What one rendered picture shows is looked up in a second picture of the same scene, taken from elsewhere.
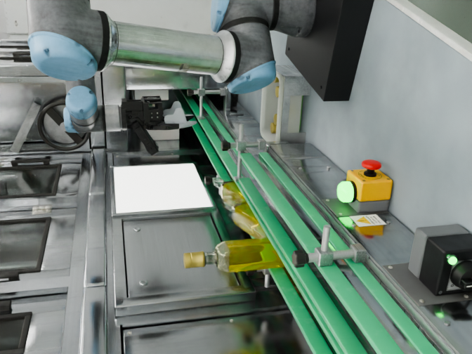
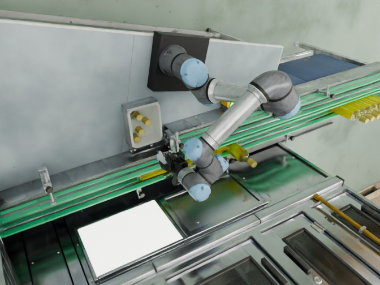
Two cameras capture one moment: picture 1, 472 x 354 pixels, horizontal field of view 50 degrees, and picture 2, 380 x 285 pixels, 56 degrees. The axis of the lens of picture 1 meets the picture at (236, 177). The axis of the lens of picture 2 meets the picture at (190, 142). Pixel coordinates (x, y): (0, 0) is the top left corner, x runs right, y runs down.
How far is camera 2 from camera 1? 229 cm
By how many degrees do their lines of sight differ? 89
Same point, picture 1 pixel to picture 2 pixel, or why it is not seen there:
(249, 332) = (247, 172)
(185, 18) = not seen: outside the picture
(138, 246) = (215, 214)
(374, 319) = not seen: hidden behind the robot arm
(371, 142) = not seen: hidden behind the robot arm
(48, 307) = (273, 235)
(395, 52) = (219, 56)
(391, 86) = (220, 67)
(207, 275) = (226, 184)
